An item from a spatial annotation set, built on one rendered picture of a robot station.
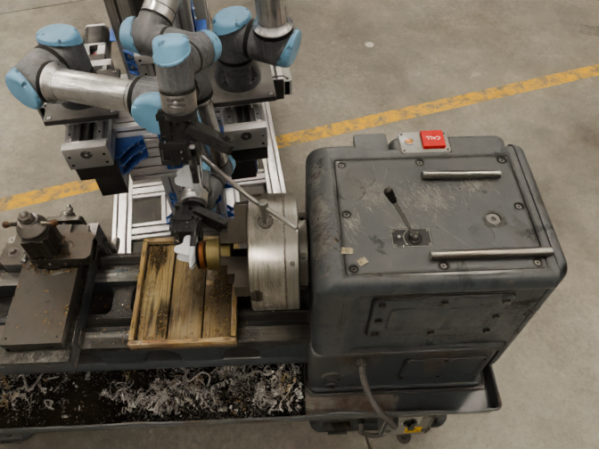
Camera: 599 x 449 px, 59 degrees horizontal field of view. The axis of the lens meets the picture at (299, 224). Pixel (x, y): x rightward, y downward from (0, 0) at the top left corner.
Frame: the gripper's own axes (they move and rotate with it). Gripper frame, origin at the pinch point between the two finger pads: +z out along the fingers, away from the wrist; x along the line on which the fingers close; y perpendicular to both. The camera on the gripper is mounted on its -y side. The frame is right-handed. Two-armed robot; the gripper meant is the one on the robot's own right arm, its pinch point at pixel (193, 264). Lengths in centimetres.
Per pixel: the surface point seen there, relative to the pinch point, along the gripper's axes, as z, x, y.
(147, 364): 13.0, -37.6, 19.5
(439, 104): -182, -109, -119
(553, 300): -43, -109, -150
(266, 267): 7.8, 10.3, -19.9
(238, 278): 6.7, 3.5, -12.5
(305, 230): -3.3, 10.0, -29.7
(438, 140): -26, 18, -66
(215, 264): 0.7, 0.8, -5.8
